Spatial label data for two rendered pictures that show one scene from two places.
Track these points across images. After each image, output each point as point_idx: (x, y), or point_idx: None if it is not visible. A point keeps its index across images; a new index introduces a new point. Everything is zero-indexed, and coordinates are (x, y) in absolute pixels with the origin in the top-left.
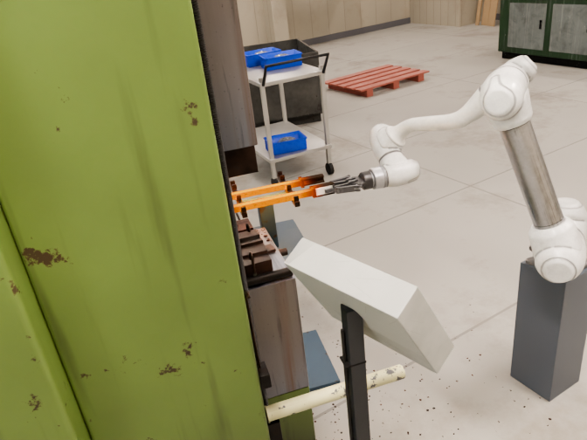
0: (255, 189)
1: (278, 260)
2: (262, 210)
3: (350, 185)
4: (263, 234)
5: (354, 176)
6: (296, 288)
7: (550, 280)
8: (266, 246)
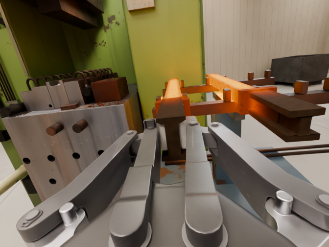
0: (222, 78)
1: (44, 111)
2: (211, 115)
3: (96, 172)
4: (107, 104)
5: (211, 214)
6: (7, 130)
7: None
8: (73, 104)
